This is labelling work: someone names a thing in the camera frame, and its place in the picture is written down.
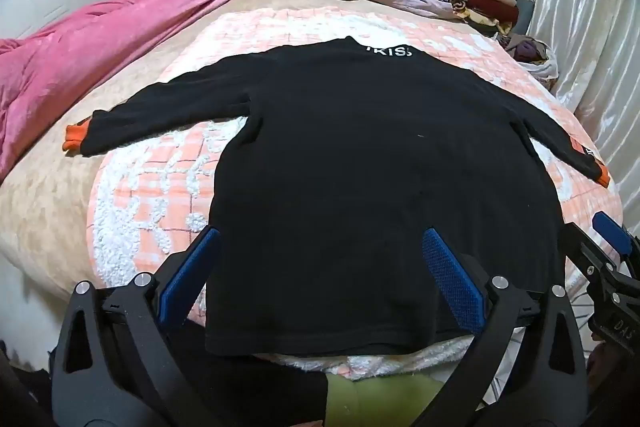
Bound white bag of clothes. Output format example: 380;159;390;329
500;32;561;84

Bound pink quilt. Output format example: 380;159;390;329
0;0;273;182

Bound dark cloth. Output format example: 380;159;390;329
170;322;331;427

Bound white satin curtain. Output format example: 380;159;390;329
520;0;640;218

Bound pink and white checked blanket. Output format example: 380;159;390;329
86;6;626;383

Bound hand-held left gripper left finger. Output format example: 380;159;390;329
50;227;223;427

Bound black sweater with orange cuffs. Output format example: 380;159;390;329
62;36;612;358

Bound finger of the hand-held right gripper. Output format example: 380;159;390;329
591;212;640;275
560;223;623;295

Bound beige bed sheet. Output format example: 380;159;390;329
0;0;381;308

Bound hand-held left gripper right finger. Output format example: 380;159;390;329
421;227;589;427

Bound green garment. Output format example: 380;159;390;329
320;369;451;427

